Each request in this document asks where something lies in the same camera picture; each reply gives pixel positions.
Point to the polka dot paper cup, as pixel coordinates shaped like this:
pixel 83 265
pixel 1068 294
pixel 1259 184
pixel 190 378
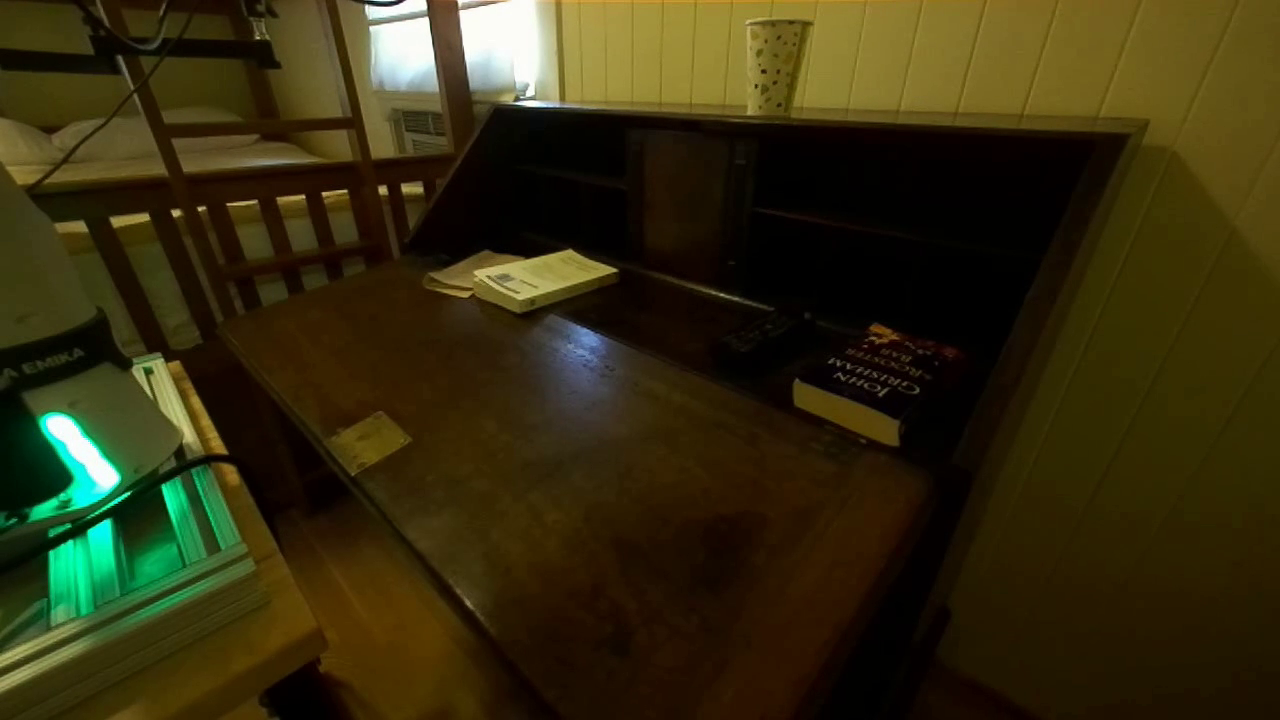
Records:
pixel 776 67

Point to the Franka robot arm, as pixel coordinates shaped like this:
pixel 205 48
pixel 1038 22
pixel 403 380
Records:
pixel 40 294

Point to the white paperback book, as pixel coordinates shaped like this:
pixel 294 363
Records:
pixel 545 279

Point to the dark wooden secretary desk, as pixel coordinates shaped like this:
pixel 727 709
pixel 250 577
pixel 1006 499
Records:
pixel 603 506

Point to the brown paper envelope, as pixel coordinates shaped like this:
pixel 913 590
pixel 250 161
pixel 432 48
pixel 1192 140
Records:
pixel 455 273

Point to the small beige paper note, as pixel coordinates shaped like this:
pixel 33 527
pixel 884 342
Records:
pixel 371 443

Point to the bright curtained window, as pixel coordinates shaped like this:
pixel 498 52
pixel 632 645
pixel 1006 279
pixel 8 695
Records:
pixel 500 42

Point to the white mattress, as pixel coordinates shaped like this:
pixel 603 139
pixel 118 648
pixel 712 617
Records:
pixel 202 154

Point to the wooden side table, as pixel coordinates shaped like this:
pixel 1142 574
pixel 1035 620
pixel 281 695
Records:
pixel 224 654

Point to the green lit control box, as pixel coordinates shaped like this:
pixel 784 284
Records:
pixel 123 533

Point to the dark wooden bed frame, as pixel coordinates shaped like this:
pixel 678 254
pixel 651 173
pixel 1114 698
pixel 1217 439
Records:
pixel 264 184

